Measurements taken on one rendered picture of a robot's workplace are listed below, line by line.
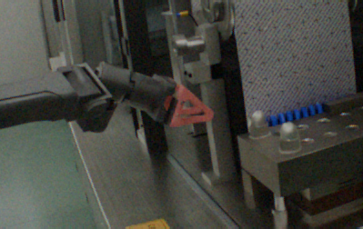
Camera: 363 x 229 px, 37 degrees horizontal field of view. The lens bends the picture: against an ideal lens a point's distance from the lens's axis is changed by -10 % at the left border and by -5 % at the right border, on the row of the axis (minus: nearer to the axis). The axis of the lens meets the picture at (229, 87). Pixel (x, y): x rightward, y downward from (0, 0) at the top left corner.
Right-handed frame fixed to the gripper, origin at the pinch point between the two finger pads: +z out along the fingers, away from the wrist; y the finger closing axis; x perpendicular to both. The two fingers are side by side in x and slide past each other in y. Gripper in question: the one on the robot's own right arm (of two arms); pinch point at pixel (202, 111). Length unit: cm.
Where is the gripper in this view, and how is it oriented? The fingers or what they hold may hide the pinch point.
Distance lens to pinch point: 99.1
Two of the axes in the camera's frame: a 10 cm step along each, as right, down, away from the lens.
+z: 8.8, 2.9, 3.9
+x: 3.4, -9.4, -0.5
